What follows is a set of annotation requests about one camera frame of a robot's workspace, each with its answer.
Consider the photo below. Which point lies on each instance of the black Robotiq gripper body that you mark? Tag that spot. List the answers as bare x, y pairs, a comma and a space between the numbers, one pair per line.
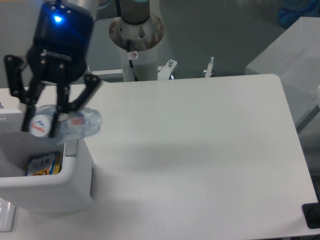
61, 40

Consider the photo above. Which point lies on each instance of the white left mounting bracket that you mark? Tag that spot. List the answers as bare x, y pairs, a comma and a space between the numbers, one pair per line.
110, 76

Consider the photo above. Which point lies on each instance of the white mounting bracket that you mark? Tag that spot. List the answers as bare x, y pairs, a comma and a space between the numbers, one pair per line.
166, 72
110, 76

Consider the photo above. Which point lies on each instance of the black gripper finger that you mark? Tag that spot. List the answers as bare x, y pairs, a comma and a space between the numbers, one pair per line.
63, 106
14, 66

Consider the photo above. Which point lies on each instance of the blue object in corner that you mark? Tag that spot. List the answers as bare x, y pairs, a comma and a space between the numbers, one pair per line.
291, 10

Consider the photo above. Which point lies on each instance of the black device at table edge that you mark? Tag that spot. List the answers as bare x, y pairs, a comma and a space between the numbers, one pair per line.
311, 213

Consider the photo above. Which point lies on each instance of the grey covered side table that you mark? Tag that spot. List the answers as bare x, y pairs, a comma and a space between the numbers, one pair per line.
295, 58

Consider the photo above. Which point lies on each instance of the clear plastic water bottle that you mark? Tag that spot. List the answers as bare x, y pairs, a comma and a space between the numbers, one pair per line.
76, 125

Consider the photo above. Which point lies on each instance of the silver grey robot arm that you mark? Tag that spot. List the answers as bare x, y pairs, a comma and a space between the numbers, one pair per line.
133, 12

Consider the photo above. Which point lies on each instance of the clear plastic item at left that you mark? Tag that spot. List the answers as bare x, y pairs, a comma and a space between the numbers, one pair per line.
7, 215

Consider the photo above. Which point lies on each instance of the blue snack bag wrapper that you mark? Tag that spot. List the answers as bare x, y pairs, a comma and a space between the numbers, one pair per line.
44, 164

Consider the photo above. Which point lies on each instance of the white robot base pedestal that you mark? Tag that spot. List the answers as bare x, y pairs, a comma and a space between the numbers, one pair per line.
138, 47

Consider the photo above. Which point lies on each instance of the white middle mounting bracket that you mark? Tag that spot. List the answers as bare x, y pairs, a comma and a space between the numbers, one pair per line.
166, 72

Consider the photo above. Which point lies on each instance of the white trash can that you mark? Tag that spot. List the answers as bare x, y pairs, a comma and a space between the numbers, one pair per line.
69, 190

